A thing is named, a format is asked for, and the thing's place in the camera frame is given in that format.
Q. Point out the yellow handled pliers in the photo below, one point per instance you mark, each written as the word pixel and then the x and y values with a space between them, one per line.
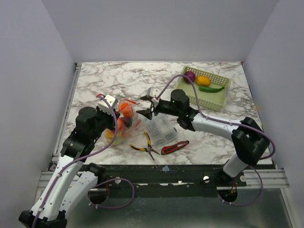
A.
pixel 149 149

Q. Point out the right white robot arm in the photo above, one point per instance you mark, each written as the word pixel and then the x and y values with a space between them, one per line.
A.
pixel 249 140

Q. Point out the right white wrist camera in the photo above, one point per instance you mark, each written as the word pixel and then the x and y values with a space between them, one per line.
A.
pixel 153 96

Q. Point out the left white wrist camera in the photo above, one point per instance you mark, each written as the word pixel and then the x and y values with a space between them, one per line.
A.
pixel 107 103

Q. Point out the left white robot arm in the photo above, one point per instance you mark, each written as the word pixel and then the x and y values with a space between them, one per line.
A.
pixel 58 199

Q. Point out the red toy apple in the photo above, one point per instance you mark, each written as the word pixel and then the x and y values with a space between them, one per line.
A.
pixel 120 124

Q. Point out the clear zip top bag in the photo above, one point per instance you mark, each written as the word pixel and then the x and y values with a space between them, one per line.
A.
pixel 125 133

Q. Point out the green toy chili pepper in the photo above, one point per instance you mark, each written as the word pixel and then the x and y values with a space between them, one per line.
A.
pixel 210 89

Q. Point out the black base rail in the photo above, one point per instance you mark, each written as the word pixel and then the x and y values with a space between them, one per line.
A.
pixel 163 181

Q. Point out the purple toy onion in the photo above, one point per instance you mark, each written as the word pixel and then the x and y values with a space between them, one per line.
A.
pixel 189 77

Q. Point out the red black utility knife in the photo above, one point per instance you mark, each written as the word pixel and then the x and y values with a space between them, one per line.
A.
pixel 172 148

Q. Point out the dark purple toy plum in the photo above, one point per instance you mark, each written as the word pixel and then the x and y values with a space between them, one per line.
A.
pixel 128 121

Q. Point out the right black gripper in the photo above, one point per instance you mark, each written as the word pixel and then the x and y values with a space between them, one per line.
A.
pixel 152 108

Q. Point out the orange toy lemon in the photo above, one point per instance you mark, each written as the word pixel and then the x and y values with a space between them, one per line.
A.
pixel 203 81

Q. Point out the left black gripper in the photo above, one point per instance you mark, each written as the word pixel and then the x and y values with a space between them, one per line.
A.
pixel 111 117

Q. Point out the orange toy pumpkin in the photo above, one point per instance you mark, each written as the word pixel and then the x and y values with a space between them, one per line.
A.
pixel 126 109

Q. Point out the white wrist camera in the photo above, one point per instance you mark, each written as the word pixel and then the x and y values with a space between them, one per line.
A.
pixel 153 96
pixel 107 103

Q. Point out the clear plastic parts box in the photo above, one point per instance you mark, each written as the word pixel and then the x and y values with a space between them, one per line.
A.
pixel 160 130

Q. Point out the yellow toy bell pepper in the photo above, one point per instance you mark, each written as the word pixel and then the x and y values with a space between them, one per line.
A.
pixel 109 136

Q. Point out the beige perforated plastic basket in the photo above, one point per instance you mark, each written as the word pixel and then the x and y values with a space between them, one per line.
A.
pixel 212 101

